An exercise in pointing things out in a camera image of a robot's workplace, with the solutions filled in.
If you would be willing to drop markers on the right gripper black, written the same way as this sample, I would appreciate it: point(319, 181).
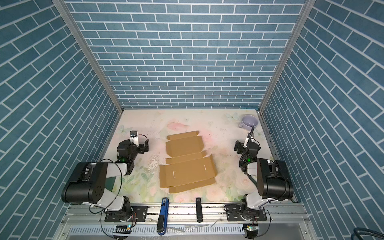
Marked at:
point(240, 146)

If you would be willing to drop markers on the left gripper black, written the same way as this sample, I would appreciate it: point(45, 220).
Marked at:
point(142, 145)

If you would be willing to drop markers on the brown cardboard paper box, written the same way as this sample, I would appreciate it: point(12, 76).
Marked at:
point(188, 166)

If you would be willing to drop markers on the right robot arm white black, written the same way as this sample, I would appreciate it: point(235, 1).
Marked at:
point(271, 178)

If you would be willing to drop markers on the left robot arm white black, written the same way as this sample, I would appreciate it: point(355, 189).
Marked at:
point(87, 183)

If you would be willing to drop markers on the lavender ceramic cup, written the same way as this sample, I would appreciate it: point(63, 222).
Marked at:
point(248, 122)

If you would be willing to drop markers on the green rectangular board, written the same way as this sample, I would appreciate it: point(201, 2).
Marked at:
point(109, 184)

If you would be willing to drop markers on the black handheld stick device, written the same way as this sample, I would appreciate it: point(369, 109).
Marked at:
point(199, 210)

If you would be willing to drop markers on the blue black handheld tool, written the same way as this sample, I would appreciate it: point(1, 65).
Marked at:
point(163, 217)

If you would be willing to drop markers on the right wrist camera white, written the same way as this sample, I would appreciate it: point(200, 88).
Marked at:
point(249, 137)

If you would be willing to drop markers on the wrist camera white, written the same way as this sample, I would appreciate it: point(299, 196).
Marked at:
point(249, 137)
point(134, 138)

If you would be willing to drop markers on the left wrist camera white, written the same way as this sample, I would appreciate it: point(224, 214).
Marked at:
point(134, 138)

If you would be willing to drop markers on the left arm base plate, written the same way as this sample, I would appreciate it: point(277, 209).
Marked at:
point(136, 214)

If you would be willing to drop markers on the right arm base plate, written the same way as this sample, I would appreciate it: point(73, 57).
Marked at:
point(236, 213)

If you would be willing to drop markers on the left circuit board below rail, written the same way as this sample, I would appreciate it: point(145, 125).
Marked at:
point(122, 232)

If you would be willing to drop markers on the circuit board below rail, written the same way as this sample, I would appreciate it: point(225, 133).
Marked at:
point(122, 232)
point(250, 231)

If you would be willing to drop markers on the right circuit board below rail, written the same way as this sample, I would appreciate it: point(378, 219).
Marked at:
point(250, 231)

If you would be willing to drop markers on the aluminium front rail frame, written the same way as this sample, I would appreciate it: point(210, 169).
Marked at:
point(285, 221)

